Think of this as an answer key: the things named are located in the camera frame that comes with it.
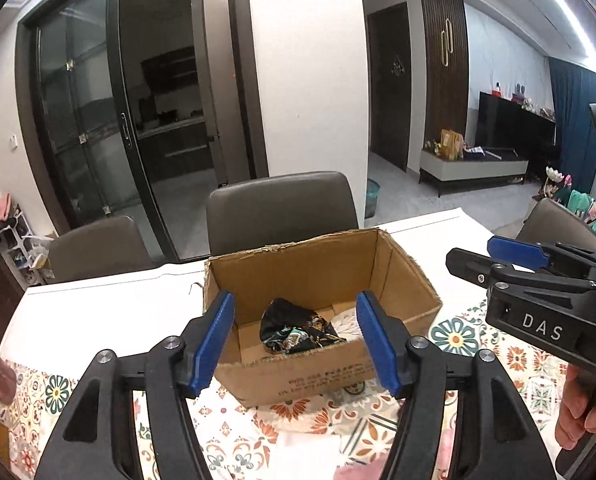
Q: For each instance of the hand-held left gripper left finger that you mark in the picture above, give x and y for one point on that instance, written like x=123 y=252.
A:
x=212 y=345

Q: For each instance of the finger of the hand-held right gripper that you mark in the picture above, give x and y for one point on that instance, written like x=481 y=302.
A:
x=470 y=264
x=513 y=250

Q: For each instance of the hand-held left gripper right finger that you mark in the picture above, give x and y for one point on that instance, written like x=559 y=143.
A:
x=378 y=345

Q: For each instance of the brown cardboard box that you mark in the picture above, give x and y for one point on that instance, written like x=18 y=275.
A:
x=298 y=375

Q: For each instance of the white woven towel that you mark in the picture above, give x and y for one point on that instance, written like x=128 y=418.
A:
x=303 y=452

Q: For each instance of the person's right hand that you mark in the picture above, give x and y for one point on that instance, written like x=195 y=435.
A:
x=575 y=405

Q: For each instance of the white printed cloth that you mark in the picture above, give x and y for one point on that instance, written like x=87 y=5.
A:
x=348 y=322

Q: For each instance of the grey dining chair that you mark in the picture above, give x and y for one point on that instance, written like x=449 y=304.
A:
x=278 y=210
x=553 y=225
x=97 y=250

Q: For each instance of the floral patterned tablecloth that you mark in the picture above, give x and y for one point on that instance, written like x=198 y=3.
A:
x=478 y=340

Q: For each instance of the dark patterned silk scarf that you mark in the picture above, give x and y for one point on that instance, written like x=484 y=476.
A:
x=288 y=330

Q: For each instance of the colourful clothes pile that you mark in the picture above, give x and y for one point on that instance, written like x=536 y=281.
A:
x=583 y=207

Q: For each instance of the white lotus ornament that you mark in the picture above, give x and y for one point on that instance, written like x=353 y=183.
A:
x=554 y=175

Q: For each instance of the white television cabinet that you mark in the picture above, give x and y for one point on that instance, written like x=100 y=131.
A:
x=453 y=170

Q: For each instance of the teal waste bin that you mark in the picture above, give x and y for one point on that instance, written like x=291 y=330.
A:
x=373 y=200

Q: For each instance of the yellow gift bag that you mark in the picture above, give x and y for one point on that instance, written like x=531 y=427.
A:
x=450 y=145

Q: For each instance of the black television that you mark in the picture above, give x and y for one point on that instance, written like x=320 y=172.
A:
x=513 y=120

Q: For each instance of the blue curtain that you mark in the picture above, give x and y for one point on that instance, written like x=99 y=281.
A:
x=573 y=110

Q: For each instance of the dark wooden door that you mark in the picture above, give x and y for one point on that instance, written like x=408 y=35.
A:
x=388 y=110

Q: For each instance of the white shoe rack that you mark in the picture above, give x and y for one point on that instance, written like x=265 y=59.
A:
x=20 y=255

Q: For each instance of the ceiling light strip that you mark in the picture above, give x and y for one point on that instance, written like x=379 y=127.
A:
x=568 y=5

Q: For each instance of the pink hat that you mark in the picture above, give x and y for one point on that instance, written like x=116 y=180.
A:
x=0 y=210

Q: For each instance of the black framed sliding glass door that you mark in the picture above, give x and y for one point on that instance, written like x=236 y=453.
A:
x=77 y=110

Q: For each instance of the dark slatted wall cabinet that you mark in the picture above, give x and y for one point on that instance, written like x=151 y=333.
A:
x=450 y=90

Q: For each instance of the white wall switch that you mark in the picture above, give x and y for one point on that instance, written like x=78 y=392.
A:
x=12 y=143

